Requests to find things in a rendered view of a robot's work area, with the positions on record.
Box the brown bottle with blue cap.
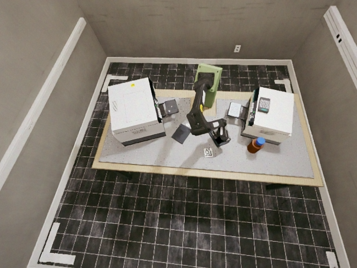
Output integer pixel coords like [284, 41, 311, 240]
[247, 137, 265, 154]

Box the white multi-well plate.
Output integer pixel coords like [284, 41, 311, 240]
[228, 102, 241, 117]

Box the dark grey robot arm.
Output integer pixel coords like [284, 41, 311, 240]
[186, 72, 231, 142]

